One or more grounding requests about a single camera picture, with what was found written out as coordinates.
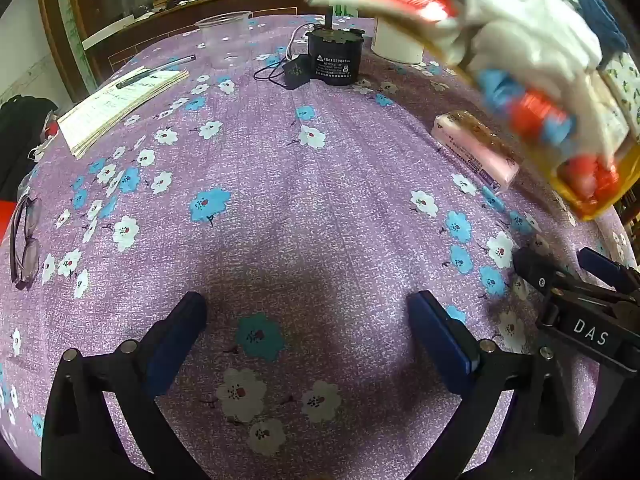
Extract pink tissue pack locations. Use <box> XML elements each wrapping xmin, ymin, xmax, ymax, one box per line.
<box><xmin>432</xmin><ymin>110</ymin><xmax>521</xmax><ymax>191</ymax></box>

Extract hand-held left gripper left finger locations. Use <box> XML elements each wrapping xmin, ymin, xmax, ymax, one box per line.
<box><xmin>41</xmin><ymin>291</ymin><xmax>208</xmax><ymax>480</ymax></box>

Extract eyeglasses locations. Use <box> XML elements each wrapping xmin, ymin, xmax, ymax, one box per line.
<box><xmin>10</xmin><ymin>195</ymin><xmax>43</xmax><ymax>291</ymax></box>

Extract bamboo painted pillar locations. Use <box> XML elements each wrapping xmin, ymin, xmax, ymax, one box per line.
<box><xmin>52</xmin><ymin>0</ymin><xmax>98</xmax><ymax>93</ymax></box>

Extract black capacitor with wires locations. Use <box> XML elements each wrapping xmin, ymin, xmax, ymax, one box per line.
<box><xmin>252</xmin><ymin>22</ymin><xmax>321</xmax><ymax>89</ymax></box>

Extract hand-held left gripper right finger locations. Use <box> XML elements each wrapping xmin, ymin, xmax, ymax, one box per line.
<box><xmin>406</xmin><ymin>290</ymin><xmax>596</xmax><ymax>480</ymax></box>

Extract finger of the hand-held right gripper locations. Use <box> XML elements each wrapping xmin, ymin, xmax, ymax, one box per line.
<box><xmin>512</xmin><ymin>247</ymin><xmax>632</xmax><ymax>303</ymax></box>
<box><xmin>577</xmin><ymin>246</ymin><xmax>640</xmax><ymax>302</ymax></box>

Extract red object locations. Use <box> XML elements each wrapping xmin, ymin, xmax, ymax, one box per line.
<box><xmin>0</xmin><ymin>200</ymin><xmax>18</xmax><ymax>241</ymax></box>

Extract clear plastic cup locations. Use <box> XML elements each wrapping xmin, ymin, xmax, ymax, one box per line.
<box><xmin>195</xmin><ymin>11</ymin><xmax>253</xmax><ymax>71</ymax></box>

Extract lined paper notebook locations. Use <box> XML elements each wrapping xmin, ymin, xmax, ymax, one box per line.
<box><xmin>56</xmin><ymin>66</ymin><xmax>191</xmax><ymax>160</ymax></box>

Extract white plastic jar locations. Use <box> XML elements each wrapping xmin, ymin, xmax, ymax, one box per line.
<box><xmin>371</xmin><ymin>15</ymin><xmax>426</xmax><ymax>65</ymax></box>

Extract purple floral tablecloth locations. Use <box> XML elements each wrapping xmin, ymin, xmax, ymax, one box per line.
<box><xmin>0</xmin><ymin>12</ymin><xmax>636</xmax><ymax>480</ymax></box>

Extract white cloth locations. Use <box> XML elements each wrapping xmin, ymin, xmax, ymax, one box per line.
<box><xmin>450</xmin><ymin>0</ymin><xmax>603</xmax><ymax>81</ymax></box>

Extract wooden sideboard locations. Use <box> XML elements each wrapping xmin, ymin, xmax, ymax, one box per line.
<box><xmin>37</xmin><ymin>0</ymin><xmax>321</xmax><ymax>103</ymax></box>

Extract black pen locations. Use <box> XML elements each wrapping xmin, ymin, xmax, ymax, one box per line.
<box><xmin>116</xmin><ymin>55</ymin><xmax>197</xmax><ymax>90</ymax></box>

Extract yellow cardboard box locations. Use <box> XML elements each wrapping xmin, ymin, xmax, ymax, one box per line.
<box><xmin>307</xmin><ymin>0</ymin><xmax>640</xmax><ymax>222</ymax></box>

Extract black electric motor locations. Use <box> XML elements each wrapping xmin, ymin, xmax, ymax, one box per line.
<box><xmin>306</xmin><ymin>5</ymin><xmax>358</xmax><ymax>81</ymax></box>

